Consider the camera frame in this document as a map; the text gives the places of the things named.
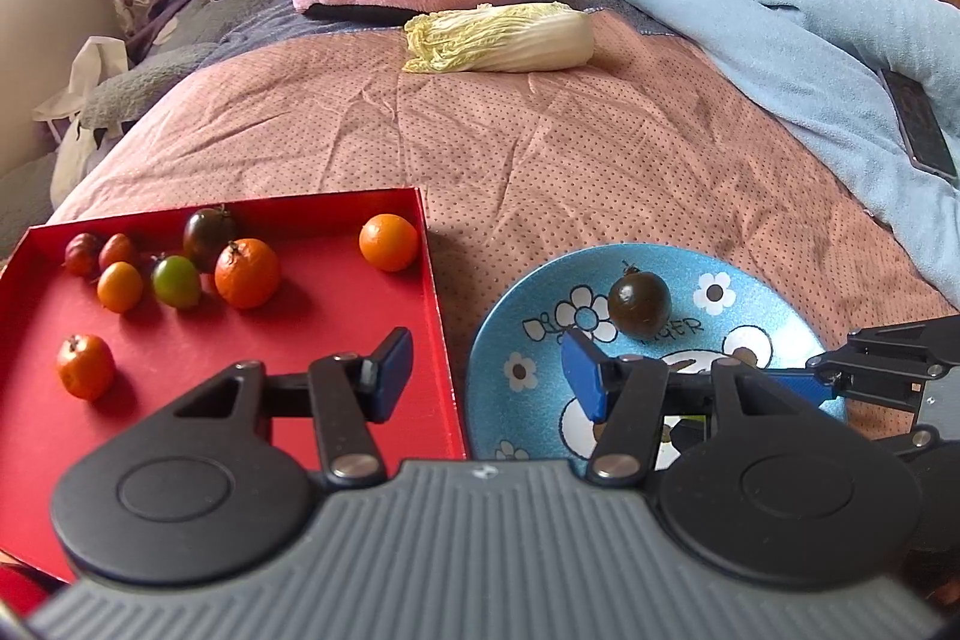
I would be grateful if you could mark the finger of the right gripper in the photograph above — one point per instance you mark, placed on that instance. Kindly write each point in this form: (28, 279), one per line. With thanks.
(851, 373)
(934, 340)

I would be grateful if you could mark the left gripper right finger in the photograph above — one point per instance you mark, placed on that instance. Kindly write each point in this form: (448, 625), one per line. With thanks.
(631, 398)

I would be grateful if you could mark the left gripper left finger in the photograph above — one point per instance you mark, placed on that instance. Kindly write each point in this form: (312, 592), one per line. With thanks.
(348, 392)

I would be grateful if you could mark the dark purple tomato front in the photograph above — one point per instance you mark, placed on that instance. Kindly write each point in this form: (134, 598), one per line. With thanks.
(639, 303)

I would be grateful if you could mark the dark purple tomato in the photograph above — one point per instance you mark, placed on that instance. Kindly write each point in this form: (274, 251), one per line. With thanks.
(639, 303)
(206, 233)

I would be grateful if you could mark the blue floral plate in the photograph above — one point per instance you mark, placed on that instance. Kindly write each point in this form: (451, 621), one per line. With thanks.
(518, 402)

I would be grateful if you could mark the orange kumquat near edge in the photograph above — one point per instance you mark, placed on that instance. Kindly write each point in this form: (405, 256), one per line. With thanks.
(389, 242)

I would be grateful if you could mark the black phone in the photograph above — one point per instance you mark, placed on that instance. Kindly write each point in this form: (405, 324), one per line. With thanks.
(924, 141)

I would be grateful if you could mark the green red tomato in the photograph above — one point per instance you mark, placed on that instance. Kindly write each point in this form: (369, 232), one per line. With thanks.
(176, 282)

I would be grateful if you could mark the dark purple tomato back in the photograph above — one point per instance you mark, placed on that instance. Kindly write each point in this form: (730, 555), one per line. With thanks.
(206, 233)

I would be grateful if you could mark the red shallow tray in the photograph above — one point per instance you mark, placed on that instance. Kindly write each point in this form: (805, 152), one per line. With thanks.
(329, 301)

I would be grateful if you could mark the small orange kumquat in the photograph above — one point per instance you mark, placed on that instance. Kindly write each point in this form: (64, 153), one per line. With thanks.
(120, 287)

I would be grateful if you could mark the pink dotted bedspread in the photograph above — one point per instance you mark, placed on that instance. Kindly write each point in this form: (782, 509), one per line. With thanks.
(646, 143)

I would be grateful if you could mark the large orange mandarin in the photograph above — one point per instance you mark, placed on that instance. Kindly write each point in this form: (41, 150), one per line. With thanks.
(85, 366)

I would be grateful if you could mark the red plum right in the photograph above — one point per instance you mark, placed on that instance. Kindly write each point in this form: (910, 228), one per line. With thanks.
(118, 249)

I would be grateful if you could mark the red plum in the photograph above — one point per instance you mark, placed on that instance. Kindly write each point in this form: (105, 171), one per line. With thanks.
(81, 257)
(118, 249)

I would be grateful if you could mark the red plum left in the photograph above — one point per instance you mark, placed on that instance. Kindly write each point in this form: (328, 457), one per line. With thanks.
(81, 257)

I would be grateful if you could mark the light blue blanket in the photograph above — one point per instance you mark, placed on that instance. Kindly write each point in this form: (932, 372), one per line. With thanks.
(816, 66)

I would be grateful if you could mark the napa cabbage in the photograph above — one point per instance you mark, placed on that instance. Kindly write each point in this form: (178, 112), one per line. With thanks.
(511, 39)

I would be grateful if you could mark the grey shark plush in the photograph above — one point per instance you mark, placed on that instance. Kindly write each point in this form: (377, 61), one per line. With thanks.
(179, 36)

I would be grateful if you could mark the white tote bag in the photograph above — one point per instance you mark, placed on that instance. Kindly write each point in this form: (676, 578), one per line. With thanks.
(99, 59)

